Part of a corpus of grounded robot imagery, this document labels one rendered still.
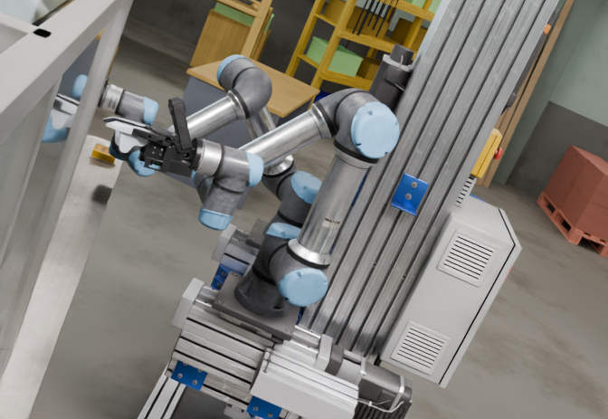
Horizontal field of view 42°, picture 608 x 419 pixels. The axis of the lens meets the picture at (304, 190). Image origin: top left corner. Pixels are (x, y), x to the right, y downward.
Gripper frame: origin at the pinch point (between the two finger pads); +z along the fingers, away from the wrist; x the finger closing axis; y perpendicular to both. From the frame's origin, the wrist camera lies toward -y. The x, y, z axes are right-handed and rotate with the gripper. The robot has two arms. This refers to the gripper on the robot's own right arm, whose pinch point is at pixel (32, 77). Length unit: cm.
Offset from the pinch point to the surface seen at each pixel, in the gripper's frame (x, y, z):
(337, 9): -531, 11, -169
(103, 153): -6.5, -16.7, -25.0
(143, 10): -762, -96, 8
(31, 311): 86, -19, -25
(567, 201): -539, -81, -487
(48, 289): 76, -19, -26
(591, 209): -486, -69, -483
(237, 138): -256, -66, -92
